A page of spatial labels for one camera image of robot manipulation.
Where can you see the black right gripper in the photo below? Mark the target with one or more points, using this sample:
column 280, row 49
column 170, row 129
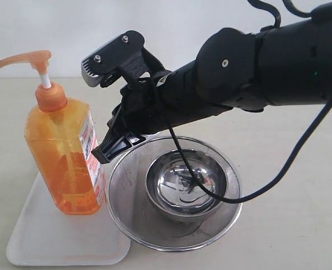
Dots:
column 137, row 113

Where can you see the orange dish soap pump bottle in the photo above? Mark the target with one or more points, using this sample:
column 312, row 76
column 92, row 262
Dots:
column 60, row 134

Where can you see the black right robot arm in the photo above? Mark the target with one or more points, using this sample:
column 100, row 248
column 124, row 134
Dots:
column 279, row 66

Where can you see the small stainless steel bowl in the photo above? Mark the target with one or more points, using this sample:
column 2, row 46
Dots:
column 171, row 190

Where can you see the white rectangular plastic tray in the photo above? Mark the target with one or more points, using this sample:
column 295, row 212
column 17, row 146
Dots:
column 45, row 237

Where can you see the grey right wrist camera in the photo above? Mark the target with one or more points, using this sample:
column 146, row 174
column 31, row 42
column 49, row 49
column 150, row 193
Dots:
column 102, row 67

